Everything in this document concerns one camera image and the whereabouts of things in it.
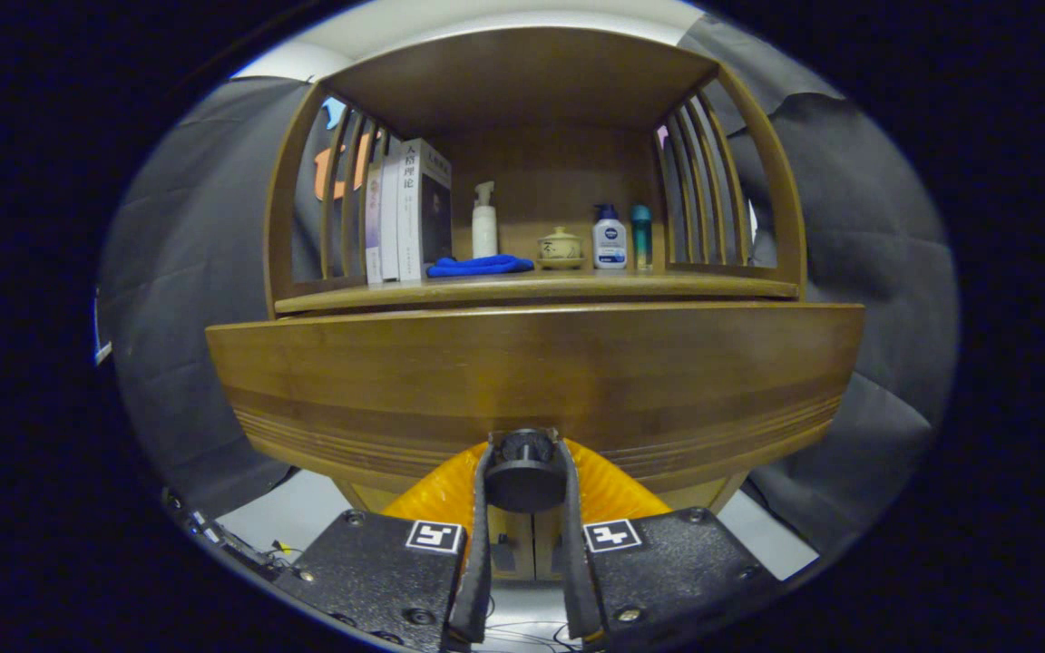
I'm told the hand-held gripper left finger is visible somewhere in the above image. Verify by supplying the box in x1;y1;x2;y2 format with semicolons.
273;440;496;649

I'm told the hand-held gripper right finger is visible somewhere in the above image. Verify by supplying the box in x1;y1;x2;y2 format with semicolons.
559;438;782;649

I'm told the black drawer knob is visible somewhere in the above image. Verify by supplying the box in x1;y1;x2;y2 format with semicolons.
483;428;569;514

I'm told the wooden drawer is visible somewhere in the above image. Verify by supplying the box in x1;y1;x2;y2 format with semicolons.
205;302;866;495

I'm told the wooden cabinet door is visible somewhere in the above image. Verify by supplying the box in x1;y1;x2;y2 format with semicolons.
533;510;569;581
490;510;534;581

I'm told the wooden countertop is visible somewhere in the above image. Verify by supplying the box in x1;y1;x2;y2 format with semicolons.
274;263;800;315

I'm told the wooden cabinet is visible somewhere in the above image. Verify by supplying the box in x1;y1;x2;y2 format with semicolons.
264;25;809;581

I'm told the black power strip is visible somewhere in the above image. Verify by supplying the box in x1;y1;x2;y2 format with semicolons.
164;490;301;577

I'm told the blue folded cloth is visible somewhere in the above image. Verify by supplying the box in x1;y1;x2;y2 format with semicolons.
426;255;535;278

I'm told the ceramic lidded teacup with saucer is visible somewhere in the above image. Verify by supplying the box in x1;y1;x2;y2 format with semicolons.
537;227;585;270

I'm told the white lotion bottle blue cap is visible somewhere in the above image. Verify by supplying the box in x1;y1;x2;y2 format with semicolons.
592;203;629;270

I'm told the teal slim bottle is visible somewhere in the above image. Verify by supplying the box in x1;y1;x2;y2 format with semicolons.
630;204;653;271

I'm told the white pump bottle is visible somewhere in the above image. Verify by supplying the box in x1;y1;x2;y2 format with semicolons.
472;180;499;259

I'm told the thin white book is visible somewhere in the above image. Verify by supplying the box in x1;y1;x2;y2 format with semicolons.
380;154;401;282

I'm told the purple spine book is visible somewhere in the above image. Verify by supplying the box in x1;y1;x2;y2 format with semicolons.
365;161;385;285

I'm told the grey portrait cover book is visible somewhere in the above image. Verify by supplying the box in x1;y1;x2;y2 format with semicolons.
396;138;453;282

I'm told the black cable bundle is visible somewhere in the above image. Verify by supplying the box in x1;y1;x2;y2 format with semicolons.
486;594;578;652

